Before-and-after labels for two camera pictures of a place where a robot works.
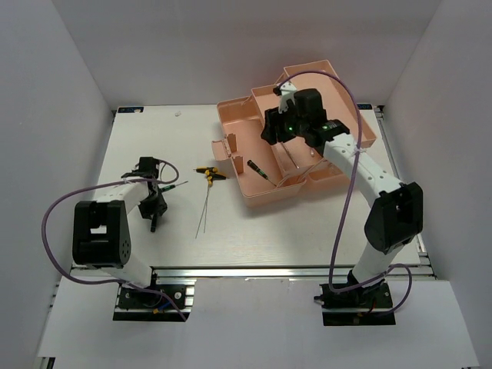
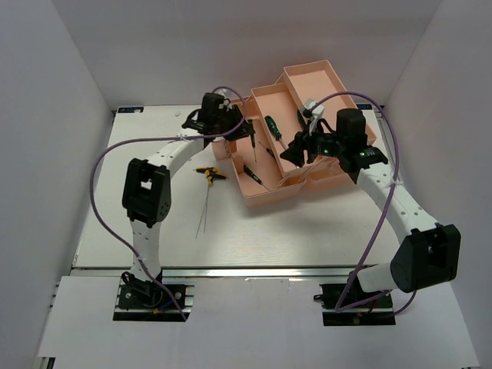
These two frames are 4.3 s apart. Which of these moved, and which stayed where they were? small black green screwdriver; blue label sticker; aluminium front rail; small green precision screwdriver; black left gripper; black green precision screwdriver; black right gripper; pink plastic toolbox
Moved: small green precision screwdriver; black left gripper; black green precision screwdriver; small black green screwdriver; black right gripper
Stayed: blue label sticker; aluminium front rail; pink plastic toolbox
